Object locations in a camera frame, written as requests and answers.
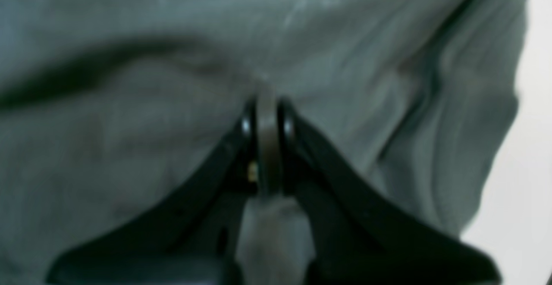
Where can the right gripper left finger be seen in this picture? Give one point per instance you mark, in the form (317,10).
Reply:
(187,239)

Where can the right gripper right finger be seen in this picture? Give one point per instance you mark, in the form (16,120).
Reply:
(360,237)

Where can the dark grey t-shirt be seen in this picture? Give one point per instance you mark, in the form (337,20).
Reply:
(108,105)

